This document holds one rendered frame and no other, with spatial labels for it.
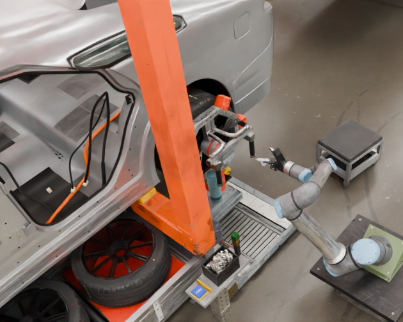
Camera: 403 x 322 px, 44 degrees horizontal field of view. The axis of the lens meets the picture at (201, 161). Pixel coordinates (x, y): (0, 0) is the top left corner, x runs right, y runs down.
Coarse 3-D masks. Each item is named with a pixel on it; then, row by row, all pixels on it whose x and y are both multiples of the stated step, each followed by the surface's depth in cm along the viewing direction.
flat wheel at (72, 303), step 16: (32, 288) 326; (48, 288) 324; (64, 288) 322; (16, 304) 326; (32, 304) 333; (48, 304) 336; (64, 304) 313; (80, 304) 313; (0, 320) 319; (16, 320) 312; (32, 320) 315; (48, 320) 309; (80, 320) 305
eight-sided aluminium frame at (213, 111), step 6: (210, 108) 337; (216, 108) 336; (204, 114) 333; (210, 114) 332; (216, 114) 335; (222, 114) 341; (228, 114) 348; (234, 114) 351; (198, 120) 331; (204, 120) 329; (198, 126) 327; (234, 126) 357; (234, 132) 362; (210, 168) 367; (222, 168) 368; (204, 174) 363; (204, 180) 359
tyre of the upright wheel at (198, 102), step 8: (192, 88) 353; (192, 96) 339; (200, 96) 340; (208, 96) 342; (216, 96) 348; (192, 104) 333; (200, 104) 333; (208, 104) 338; (192, 112) 330; (200, 112) 336; (160, 168) 352
